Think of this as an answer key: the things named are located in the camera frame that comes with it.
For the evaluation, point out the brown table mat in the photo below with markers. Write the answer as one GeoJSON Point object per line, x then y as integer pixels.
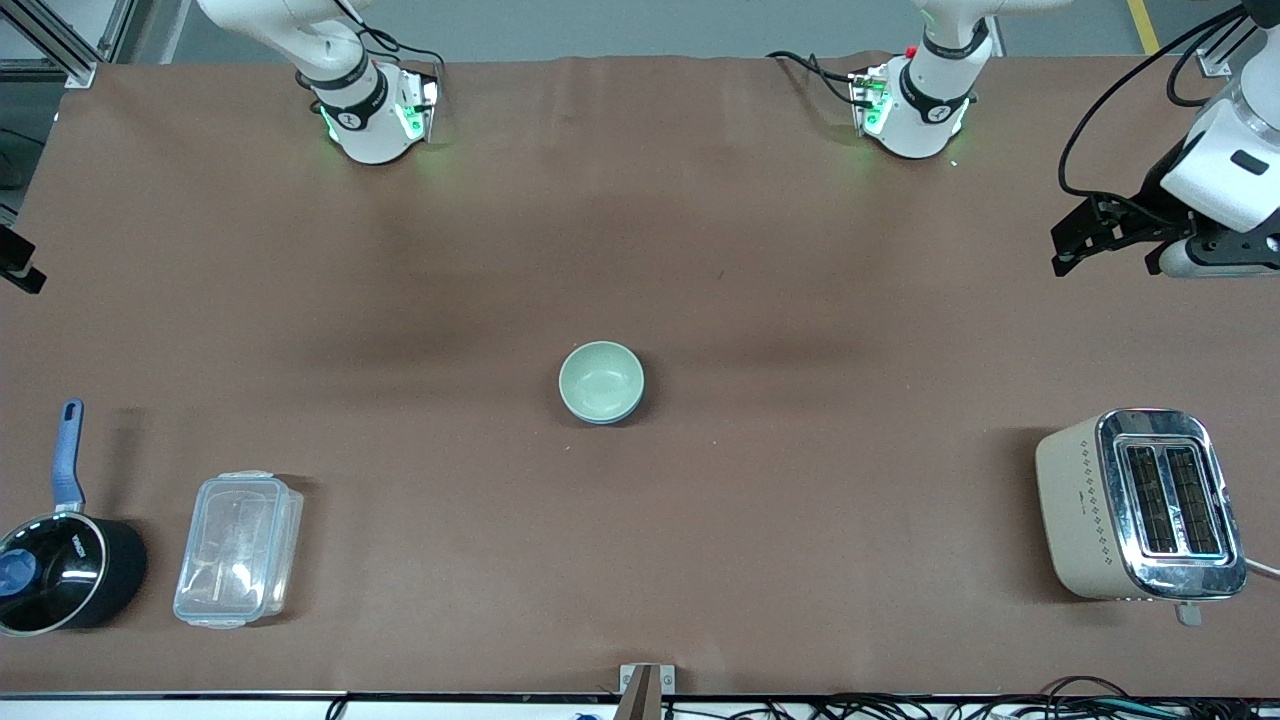
{"type": "Point", "coordinates": [640, 250]}

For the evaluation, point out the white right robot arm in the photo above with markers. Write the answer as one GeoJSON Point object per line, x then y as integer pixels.
{"type": "Point", "coordinates": [370, 135]}

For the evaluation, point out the metal bracket with brown post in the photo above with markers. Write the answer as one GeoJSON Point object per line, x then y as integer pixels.
{"type": "Point", "coordinates": [645, 690]}

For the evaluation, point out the aluminium profile frame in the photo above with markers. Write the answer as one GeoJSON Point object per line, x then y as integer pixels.
{"type": "Point", "coordinates": [60, 40]}

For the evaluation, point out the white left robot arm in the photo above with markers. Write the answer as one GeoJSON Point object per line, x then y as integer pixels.
{"type": "Point", "coordinates": [925, 110]}

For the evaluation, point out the clear plastic food container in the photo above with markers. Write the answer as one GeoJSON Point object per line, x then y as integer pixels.
{"type": "Point", "coordinates": [238, 548]}

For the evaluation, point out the green ceramic bowl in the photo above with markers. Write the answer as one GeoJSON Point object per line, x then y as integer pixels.
{"type": "Point", "coordinates": [600, 380]}

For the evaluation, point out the glass pot lid blue knob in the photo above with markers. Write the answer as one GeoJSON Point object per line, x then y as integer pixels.
{"type": "Point", "coordinates": [60, 575]}

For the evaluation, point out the blue ceramic bowl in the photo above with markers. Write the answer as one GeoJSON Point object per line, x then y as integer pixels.
{"type": "Point", "coordinates": [603, 422]}

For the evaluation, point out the beige chrome toaster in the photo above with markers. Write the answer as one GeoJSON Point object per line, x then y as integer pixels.
{"type": "Point", "coordinates": [1085, 510]}

